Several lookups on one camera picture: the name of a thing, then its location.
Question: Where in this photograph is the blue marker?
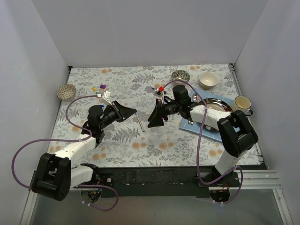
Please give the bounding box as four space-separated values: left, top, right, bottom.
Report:
135 112 145 132

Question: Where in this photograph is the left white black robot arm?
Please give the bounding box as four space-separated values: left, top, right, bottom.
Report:
30 101 137 201

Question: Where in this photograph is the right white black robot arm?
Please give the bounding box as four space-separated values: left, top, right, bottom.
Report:
148 85 258 186

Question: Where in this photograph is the blue checked cloth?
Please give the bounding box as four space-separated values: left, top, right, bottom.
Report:
179 89 233 142

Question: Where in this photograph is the floral tablecloth mat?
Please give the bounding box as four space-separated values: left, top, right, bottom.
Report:
48 64 238 167

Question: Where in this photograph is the floral dark patterned bowl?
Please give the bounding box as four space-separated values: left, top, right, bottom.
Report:
171 70 190 82

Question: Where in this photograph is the dark rimmed dinner plate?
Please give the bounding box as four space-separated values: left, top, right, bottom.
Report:
204 98 232 133

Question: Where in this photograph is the cream ceramic bowl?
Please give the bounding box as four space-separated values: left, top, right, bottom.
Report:
199 72 219 90

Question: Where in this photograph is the patterned bowl at left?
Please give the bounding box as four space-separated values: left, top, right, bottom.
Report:
57 84 76 100

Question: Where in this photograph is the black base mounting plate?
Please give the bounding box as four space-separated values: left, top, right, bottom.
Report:
93 166 243 199

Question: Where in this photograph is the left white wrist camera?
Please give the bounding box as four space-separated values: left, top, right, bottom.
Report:
97 90 113 106

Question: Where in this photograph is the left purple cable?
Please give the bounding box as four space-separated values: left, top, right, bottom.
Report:
11 93 119 211

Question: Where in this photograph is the cream mug dark handle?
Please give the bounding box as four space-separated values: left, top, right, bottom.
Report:
232 96 253 117

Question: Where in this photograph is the aluminium frame rail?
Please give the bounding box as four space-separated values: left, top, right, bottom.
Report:
33 164 280 189

